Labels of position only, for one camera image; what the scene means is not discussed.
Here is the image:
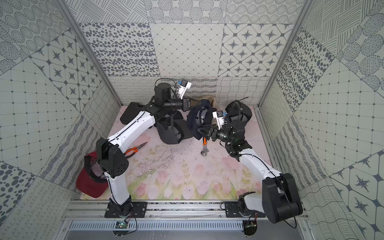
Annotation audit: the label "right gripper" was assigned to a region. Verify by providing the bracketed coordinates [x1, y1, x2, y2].
[197, 123, 235, 144]

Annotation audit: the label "beige baseball cap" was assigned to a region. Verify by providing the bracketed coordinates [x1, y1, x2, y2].
[196, 95, 218, 108]

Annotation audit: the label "dark grey baseball cap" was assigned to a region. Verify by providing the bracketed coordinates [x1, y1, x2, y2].
[225, 97, 253, 125]

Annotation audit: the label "black cap with white logo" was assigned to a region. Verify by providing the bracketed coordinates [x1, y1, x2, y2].
[167, 110, 184, 120]

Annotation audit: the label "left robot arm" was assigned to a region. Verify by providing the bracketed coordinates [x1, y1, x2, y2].
[96, 80, 192, 218]

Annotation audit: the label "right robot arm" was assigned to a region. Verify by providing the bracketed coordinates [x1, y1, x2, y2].
[197, 121, 303, 224]

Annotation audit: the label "red baseball cap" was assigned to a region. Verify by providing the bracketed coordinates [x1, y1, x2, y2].
[76, 151, 109, 198]

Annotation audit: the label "black plastic tool case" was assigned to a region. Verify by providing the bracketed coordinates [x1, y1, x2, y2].
[120, 102, 145, 125]

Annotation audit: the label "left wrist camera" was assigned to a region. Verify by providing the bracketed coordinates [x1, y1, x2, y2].
[177, 80, 192, 99]

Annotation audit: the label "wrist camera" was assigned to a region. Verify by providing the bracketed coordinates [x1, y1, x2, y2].
[213, 111, 227, 130]
[177, 80, 192, 99]

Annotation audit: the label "orange handled adjustable wrench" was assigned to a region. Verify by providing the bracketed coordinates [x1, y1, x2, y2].
[201, 137, 209, 157]

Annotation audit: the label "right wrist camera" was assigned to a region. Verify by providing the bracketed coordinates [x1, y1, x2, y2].
[213, 111, 227, 130]

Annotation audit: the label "orange handled pliers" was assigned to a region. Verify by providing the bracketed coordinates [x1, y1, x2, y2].
[124, 142, 147, 159]

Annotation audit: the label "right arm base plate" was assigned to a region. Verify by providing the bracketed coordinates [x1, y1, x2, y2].
[221, 201, 266, 218]

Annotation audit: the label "aluminium front rail frame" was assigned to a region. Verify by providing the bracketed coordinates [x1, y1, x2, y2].
[53, 200, 315, 240]

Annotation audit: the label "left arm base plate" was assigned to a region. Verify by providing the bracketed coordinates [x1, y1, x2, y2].
[104, 200, 148, 219]

